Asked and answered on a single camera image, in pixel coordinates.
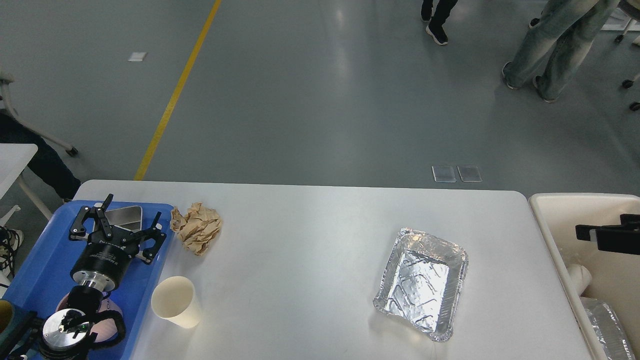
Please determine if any cream paper cup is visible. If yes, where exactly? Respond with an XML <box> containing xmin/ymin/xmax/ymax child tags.
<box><xmin>150</xmin><ymin>276</ymin><xmax>202</xmax><ymax>330</ymax></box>

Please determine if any person in light jeans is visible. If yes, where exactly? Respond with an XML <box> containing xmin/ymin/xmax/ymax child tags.
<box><xmin>501</xmin><ymin>0</ymin><xmax>619</xmax><ymax>103</ymax></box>

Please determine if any stainless steel rectangular tray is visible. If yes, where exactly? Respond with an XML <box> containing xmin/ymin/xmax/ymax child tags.
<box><xmin>104</xmin><ymin>205</ymin><xmax>143</xmax><ymax>233</ymax></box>

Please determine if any foil tray in bin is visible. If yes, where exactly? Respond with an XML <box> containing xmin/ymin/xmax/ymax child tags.
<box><xmin>580</xmin><ymin>297</ymin><xmax>636</xmax><ymax>360</ymax></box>

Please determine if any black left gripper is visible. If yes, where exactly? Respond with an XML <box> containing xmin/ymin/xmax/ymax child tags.
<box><xmin>68</xmin><ymin>194</ymin><xmax>167</xmax><ymax>292</ymax></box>

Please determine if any blue plastic tray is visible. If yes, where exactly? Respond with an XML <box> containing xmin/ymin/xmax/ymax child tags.
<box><xmin>3</xmin><ymin>200</ymin><xmax>174</xmax><ymax>360</ymax></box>

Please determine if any white plastic bin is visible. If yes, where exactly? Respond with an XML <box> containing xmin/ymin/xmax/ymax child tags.
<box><xmin>529</xmin><ymin>193</ymin><xmax>640</xmax><ymax>360</ymax></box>

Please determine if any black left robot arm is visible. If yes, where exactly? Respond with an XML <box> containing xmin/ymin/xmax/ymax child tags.
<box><xmin>1</xmin><ymin>194</ymin><xmax>173</xmax><ymax>360</ymax></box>

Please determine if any teal cup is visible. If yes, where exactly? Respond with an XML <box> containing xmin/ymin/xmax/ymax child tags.
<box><xmin>0</xmin><ymin>299</ymin><xmax>32</xmax><ymax>360</ymax></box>

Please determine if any white side table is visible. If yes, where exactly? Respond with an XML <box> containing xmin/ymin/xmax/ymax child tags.
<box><xmin>0</xmin><ymin>143</ymin><xmax>53</xmax><ymax>221</ymax></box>

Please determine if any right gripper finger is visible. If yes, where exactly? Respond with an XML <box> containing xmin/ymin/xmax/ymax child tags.
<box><xmin>574</xmin><ymin>214</ymin><xmax>640</xmax><ymax>255</ymax></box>

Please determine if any pink plastic mug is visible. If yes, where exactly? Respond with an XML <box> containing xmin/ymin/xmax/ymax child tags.
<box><xmin>55</xmin><ymin>292</ymin><xmax>122</xmax><ymax>343</ymax></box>

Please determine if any seated person leg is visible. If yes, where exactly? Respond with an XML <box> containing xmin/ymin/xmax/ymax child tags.
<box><xmin>0</xmin><ymin>109</ymin><xmax>82</xmax><ymax>202</ymax></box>

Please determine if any brown paper ball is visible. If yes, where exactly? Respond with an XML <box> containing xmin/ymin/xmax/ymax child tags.
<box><xmin>170</xmin><ymin>202</ymin><xmax>223</xmax><ymax>256</ymax></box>

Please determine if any aluminium foil tray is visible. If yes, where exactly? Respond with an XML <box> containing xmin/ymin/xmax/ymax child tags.
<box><xmin>372</xmin><ymin>228</ymin><xmax>469</xmax><ymax>342</ymax></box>

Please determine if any person in dark jeans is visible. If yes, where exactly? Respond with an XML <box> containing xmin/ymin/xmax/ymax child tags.
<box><xmin>420</xmin><ymin>0</ymin><xmax>458</xmax><ymax>46</ymax></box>

